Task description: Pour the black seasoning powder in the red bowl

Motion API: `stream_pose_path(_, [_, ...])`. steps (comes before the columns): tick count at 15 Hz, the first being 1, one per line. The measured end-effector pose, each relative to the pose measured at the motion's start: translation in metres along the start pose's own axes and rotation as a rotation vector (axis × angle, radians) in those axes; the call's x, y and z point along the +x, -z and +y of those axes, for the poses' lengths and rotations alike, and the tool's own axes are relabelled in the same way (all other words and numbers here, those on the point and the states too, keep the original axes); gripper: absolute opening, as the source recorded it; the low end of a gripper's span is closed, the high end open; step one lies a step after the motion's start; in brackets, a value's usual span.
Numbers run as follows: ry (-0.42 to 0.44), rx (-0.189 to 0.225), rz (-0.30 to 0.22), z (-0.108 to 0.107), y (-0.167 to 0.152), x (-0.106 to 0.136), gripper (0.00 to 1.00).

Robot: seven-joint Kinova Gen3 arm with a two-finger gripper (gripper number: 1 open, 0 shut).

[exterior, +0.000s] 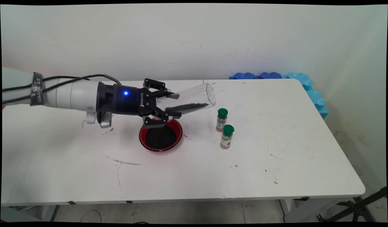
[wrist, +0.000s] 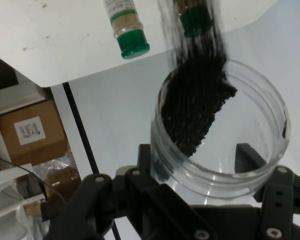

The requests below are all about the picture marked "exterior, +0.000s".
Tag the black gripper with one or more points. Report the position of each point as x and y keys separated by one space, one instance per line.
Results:
x=128 y=101

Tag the black seeds heap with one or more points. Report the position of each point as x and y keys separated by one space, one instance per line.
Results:
x=184 y=108
x=161 y=138

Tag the clear plastic jar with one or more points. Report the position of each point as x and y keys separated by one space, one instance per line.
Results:
x=194 y=96

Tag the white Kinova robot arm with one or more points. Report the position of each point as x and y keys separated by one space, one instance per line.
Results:
x=71 y=94

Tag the red bowl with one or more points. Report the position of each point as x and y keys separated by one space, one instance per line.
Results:
x=143 y=136

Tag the green-capped spice bottle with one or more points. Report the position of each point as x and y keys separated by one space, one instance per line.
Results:
x=227 y=135
x=222 y=118

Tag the dark blue foam piece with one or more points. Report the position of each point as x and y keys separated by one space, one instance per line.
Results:
x=270 y=75
x=243 y=76

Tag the grey table leg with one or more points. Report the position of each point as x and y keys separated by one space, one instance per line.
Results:
x=55 y=210

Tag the pink foam block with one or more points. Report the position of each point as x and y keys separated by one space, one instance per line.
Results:
x=4 y=107

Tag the cyan foam mat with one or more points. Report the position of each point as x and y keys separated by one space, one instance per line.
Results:
x=313 y=94

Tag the black tripod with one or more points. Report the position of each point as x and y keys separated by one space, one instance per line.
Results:
x=359 y=207

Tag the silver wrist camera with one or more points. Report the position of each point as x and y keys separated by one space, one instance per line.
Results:
x=105 y=119

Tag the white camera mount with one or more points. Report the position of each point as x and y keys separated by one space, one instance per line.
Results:
x=90 y=116

